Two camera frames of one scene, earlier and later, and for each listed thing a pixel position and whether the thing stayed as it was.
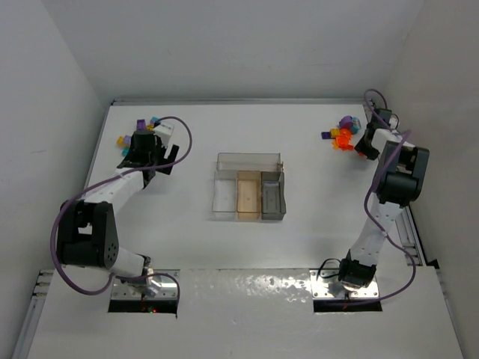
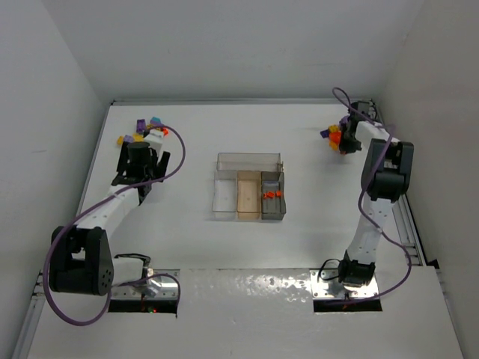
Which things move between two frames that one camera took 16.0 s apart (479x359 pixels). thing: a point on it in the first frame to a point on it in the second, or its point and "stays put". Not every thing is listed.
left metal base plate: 165,278 stays put
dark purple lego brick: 141,125 stays put
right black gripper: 366,148 to 346,140
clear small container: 224,207 stays put
